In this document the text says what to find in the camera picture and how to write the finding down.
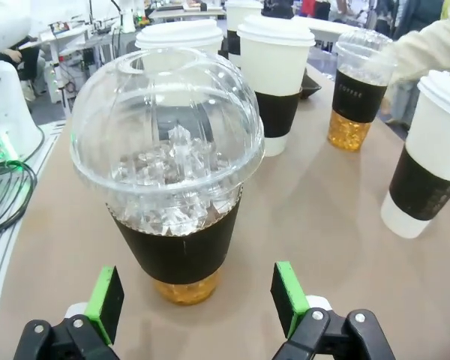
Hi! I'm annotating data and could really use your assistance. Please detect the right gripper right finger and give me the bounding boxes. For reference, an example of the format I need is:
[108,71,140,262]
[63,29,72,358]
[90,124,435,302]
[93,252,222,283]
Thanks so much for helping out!
[270,261,397,360]

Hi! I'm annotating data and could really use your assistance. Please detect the seated person in black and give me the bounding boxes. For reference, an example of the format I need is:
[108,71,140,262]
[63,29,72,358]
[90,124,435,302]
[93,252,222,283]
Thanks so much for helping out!
[0,36,47,103]

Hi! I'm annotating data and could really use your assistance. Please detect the dark brown serving tray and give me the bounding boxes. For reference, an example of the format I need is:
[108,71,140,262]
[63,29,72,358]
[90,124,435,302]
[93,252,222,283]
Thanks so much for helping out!
[298,73,323,101]

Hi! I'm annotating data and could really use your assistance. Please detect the person's left hand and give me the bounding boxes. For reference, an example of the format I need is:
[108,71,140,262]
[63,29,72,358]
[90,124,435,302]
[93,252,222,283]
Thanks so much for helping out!
[381,80,395,116]

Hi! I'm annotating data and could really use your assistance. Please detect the person's left forearm cream sleeve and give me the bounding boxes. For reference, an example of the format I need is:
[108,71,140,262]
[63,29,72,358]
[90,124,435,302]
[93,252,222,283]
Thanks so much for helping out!
[359,9,450,89]

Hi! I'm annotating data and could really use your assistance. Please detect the orange bottle with black label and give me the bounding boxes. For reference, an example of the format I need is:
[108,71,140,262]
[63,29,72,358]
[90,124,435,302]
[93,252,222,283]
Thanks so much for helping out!
[69,48,266,307]

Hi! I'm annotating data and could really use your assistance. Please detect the black cable coil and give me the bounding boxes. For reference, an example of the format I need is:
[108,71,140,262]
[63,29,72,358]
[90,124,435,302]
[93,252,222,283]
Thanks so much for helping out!
[0,127,47,236]

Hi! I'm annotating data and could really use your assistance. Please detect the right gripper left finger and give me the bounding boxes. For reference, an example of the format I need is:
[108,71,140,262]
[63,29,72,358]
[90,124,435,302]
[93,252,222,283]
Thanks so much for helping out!
[13,265,125,360]

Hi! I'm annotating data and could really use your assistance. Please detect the white workbench with equipment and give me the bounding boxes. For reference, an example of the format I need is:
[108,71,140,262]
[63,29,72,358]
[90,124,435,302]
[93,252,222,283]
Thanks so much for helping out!
[40,14,97,104]

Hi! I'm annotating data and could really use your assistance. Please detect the white background table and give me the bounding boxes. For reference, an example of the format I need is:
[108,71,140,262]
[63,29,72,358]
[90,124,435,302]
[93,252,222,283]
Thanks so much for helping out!
[306,14,365,39]

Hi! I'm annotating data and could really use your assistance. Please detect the white paper cup black sleeve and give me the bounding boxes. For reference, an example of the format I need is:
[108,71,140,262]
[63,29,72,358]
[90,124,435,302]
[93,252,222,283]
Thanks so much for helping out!
[380,69,450,240]
[224,0,266,69]
[134,20,224,72]
[236,14,317,158]

